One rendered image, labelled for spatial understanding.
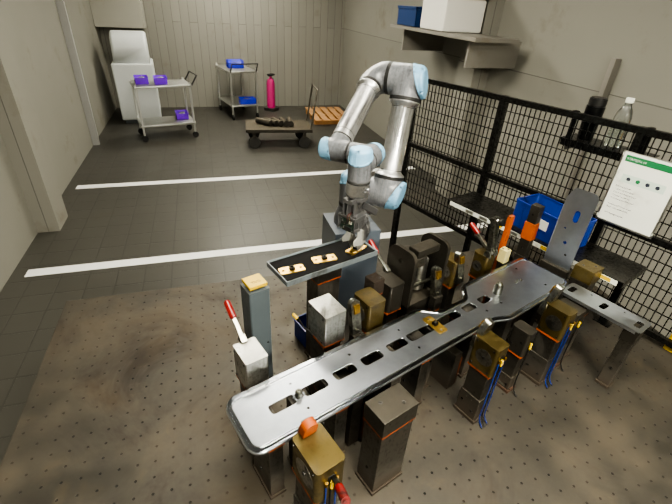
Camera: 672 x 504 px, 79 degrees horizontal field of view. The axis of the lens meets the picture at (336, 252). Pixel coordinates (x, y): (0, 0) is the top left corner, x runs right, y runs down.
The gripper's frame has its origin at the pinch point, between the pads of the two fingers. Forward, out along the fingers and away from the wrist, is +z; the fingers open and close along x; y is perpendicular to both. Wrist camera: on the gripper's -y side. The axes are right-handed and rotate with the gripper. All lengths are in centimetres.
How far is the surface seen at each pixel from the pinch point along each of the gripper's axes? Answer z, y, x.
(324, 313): 6.8, 29.4, 10.9
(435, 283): 13.1, -17.0, 24.9
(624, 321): 18, -50, 83
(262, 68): 48, -473, -582
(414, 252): 0.1, -10.6, 17.5
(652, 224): -3, -94, 79
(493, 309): 18, -24, 45
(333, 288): 13.6, 10.8, -0.6
